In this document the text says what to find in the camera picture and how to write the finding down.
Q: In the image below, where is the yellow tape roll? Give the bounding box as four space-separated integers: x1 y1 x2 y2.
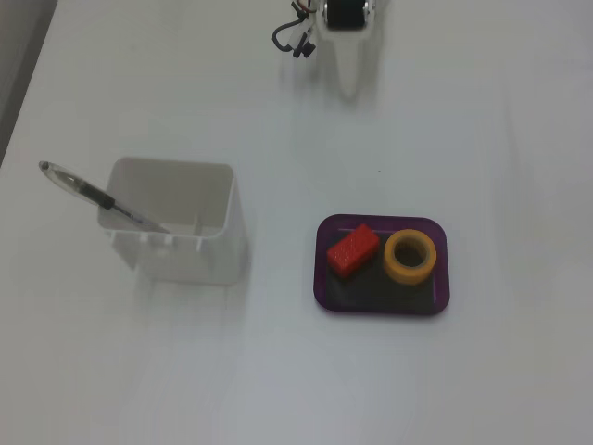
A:
383 228 438 286

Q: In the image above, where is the purple metal tray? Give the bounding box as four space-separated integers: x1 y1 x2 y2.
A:
313 213 451 318

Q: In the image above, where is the red cube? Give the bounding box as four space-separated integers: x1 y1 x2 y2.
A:
326 223 382 279

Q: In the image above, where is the clear black ballpoint pen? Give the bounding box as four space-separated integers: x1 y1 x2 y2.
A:
38 159 173 235

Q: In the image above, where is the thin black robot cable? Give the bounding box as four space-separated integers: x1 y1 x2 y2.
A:
271 18 317 60

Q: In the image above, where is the red white wire bundle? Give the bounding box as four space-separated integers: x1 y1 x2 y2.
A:
290 0 319 22

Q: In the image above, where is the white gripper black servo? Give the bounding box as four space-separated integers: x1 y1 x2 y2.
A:
317 0 374 101

